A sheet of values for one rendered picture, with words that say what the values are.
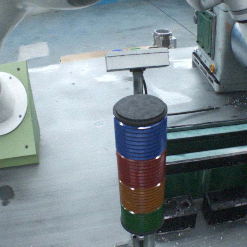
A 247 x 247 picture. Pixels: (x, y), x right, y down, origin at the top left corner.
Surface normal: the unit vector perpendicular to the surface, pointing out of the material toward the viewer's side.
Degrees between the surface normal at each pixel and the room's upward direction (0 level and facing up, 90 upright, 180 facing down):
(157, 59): 62
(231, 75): 90
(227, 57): 90
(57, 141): 0
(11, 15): 140
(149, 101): 0
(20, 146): 49
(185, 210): 0
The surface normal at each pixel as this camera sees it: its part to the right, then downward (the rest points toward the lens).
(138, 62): 0.07, 0.09
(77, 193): -0.05, -0.83
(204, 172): 0.11, 0.55
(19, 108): 0.11, -0.14
